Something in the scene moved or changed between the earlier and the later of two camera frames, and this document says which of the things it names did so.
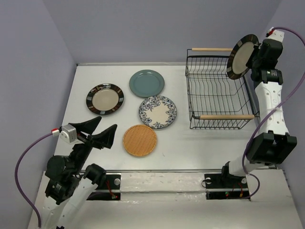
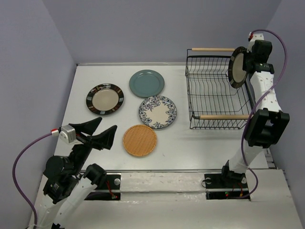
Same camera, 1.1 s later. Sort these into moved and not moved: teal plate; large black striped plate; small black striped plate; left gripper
Moved: large black striped plate
Not moved: teal plate; small black striped plate; left gripper
